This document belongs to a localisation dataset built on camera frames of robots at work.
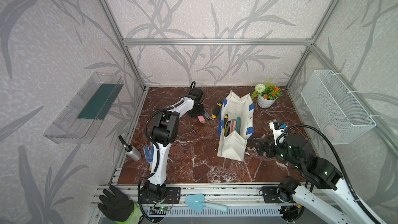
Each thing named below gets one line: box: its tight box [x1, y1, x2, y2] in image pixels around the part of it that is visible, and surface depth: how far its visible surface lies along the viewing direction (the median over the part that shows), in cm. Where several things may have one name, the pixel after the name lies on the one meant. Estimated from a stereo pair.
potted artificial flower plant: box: [250, 78, 283, 109], surface depth 101 cm
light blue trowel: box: [185, 193, 229, 213], surface depth 72 cm
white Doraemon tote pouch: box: [217, 90, 255, 163], surface depth 86 cm
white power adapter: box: [269, 122, 286, 146], surface depth 61 cm
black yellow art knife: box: [223, 114, 229, 133], surface depth 100 cm
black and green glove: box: [97, 185, 144, 224], surface depth 71 cm
